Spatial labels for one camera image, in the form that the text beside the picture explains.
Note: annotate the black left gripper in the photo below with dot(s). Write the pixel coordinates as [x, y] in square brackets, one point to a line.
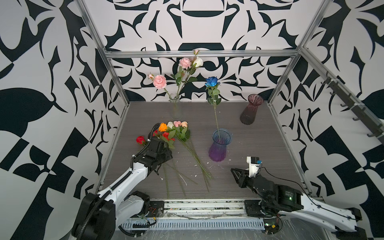
[167, 152]

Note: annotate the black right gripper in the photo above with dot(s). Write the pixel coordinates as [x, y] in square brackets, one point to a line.
[241, 180]

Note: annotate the clear ribbed glass vase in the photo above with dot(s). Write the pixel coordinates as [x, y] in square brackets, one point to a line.
[175, 109]

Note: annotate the purple blue glass vase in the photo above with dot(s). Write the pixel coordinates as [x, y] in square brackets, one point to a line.
[218, 150]

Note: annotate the pink carnation stem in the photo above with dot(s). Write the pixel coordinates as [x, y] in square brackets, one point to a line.
[185, 63]
[160, 83]

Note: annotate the blue artificial rose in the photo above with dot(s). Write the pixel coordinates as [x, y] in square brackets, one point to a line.
[212, 87]

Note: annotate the white artificial rose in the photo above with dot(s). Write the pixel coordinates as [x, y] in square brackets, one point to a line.
[198, 62]

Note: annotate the small red artificial rose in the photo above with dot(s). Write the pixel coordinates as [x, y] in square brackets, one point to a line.
[170, 141]

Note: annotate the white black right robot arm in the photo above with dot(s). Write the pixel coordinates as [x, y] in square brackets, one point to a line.
[280, 200]

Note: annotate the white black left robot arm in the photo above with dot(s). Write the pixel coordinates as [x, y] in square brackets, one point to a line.
[100, 214]

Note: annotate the smoky pink glass vase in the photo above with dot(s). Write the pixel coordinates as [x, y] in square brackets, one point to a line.
[249, 113]

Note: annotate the orange artificial rose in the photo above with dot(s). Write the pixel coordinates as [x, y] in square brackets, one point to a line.
[163, 127]

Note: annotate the cream artificial rose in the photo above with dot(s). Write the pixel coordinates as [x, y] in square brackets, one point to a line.
[170, 125]

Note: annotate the small pink artificial rose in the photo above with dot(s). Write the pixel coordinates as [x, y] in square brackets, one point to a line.
[177, 123]

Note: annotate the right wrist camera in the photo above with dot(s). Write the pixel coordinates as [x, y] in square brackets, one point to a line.
[255, 164]

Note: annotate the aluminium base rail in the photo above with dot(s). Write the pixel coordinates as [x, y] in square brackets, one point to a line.
[203, 208]

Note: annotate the white slotted cable duct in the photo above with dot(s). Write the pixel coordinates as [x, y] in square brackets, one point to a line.
[207, 224]

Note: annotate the aluminium frame crossbar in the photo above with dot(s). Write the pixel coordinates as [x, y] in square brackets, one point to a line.
[202, 54]

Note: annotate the grey wall hook rail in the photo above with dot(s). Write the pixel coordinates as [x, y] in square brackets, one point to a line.
[361, 111]

